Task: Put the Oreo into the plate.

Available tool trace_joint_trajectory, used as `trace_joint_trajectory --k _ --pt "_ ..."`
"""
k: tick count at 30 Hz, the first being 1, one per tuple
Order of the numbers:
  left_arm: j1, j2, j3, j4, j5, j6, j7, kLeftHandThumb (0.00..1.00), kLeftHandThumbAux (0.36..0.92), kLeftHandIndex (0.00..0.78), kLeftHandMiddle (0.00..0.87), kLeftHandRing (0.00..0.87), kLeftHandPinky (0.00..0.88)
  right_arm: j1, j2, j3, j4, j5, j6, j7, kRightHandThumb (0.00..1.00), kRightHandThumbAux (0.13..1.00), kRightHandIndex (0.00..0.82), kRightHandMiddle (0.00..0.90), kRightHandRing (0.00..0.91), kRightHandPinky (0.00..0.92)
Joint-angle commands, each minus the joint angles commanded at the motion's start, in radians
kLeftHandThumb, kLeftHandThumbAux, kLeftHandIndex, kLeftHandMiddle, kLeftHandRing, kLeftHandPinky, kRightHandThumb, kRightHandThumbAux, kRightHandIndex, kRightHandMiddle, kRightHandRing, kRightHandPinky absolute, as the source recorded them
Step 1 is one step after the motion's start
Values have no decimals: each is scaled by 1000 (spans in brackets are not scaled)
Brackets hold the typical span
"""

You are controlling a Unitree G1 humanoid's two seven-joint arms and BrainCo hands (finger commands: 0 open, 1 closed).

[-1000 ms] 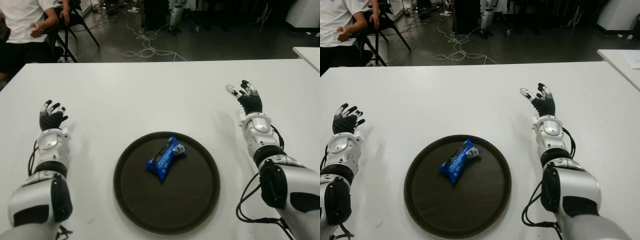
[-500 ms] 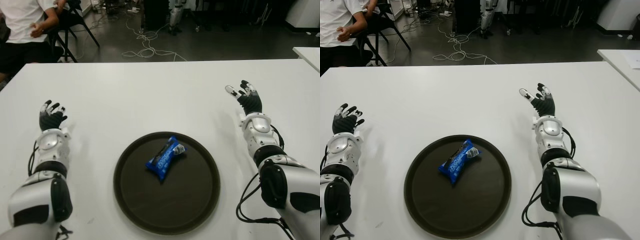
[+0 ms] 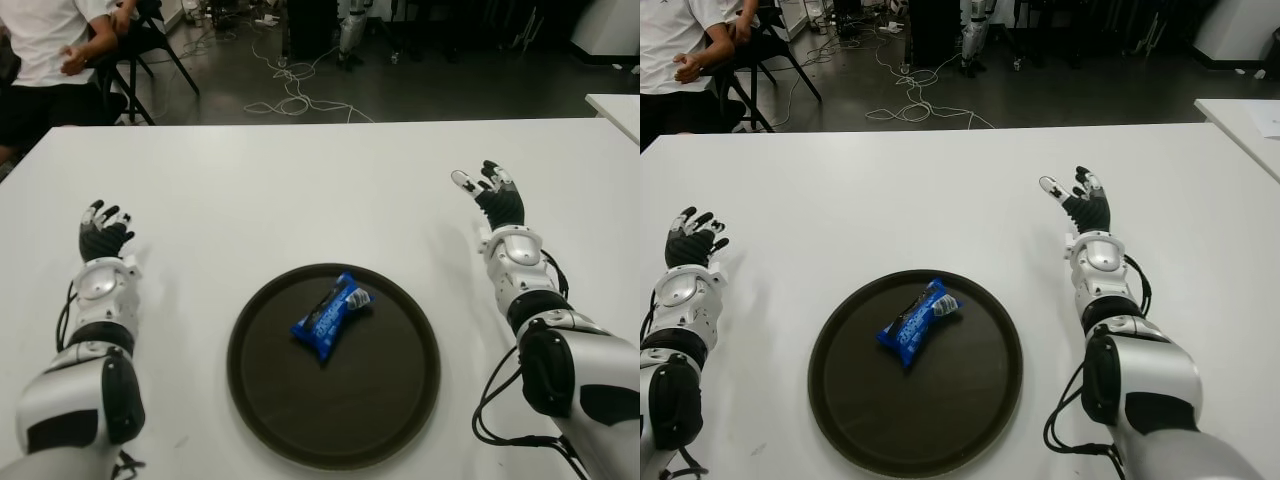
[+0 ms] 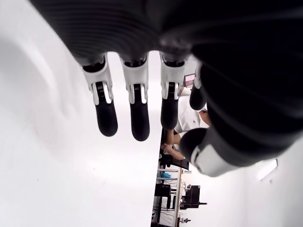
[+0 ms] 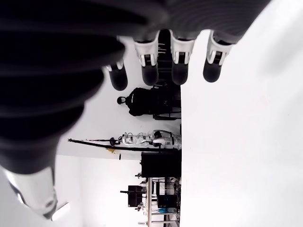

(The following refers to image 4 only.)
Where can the pink display screen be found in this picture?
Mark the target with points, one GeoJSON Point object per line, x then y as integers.
{"type": "Point", "coordinates": [189, 79]}

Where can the rectangular ceiling lamp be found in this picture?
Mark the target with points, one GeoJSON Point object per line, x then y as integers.
{"type": "Point", "coordinates": [267, 170]}

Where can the cluttered desk with equipment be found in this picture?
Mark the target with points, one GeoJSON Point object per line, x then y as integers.
{"type": "Point", "coordinates": [170, 191]}

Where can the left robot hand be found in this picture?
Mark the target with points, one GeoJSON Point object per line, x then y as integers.
{"type": "Point", "coordinates": [213, 35]}

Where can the seated person in white shirt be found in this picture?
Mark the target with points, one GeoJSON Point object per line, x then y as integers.
{"type": "Point", "coordinates": [189, 120]}

